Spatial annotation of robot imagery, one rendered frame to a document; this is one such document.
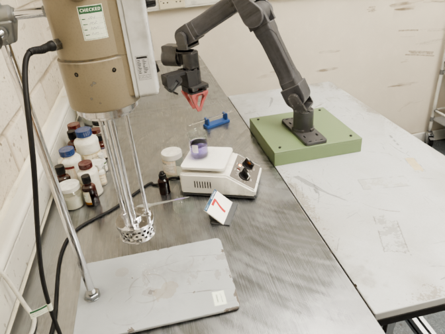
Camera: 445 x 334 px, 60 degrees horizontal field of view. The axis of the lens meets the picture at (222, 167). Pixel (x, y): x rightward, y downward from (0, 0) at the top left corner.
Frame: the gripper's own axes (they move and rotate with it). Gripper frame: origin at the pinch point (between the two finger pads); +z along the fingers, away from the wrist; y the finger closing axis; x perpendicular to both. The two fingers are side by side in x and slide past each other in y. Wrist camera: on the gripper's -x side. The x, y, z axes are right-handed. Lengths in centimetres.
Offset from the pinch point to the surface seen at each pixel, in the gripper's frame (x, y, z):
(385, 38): 174, -51, 17
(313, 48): 126, -70, 16
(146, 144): -20.4, -2.1, 8.3
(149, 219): -43, 61, -9
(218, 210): -23, 48, 6
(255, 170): -5.6, 41.2, 5.1
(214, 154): -14.1, 34.1, -0.4
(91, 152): -39.6, 4.5, 1.3
